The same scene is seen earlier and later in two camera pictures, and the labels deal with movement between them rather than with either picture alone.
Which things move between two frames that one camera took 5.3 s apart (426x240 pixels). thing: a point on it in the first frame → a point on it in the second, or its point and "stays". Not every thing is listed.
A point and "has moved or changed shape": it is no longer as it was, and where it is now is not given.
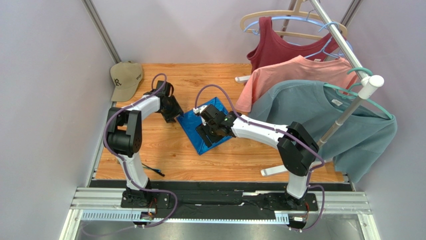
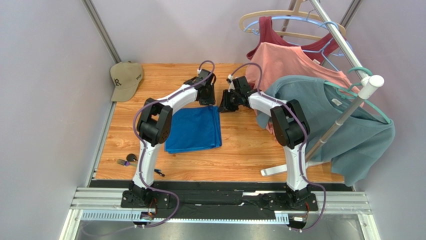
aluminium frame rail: (106, 204) stays
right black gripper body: (206, 131) → (229, 102)
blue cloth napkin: (190, 121) has moved or changed shape
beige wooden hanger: (295, 11) stays
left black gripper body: (172, 110) → (209, 98)
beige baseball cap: (125, 77) stays
